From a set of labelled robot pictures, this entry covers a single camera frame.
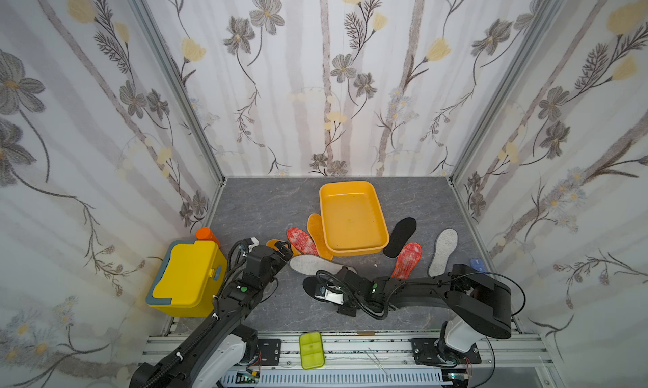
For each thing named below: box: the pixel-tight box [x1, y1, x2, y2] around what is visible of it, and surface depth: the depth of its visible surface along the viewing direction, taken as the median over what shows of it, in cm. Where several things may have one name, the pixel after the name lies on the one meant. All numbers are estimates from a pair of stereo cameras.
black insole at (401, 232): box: [383, 216, 417, 259], surface depth 104 cm
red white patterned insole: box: [286, 227, 320, 256], surface depth 100 cm
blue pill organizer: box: [469, 258, 487, 273], surface depth 94 cm
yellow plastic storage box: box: [318, 180, 390, 258], surface depth 107 cm
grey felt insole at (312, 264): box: [290, 254, 358, 275], surface depth 92 cm
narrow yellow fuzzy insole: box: [307, 213, 334, 262], surface depth 101 cm
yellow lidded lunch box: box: [145, 239, 227, 318], surface depth 76 cm
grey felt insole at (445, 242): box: [426, 227, 459, 278], surface depth 100 cm
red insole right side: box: [391, 242, 422, 281], surface depth 95 cm
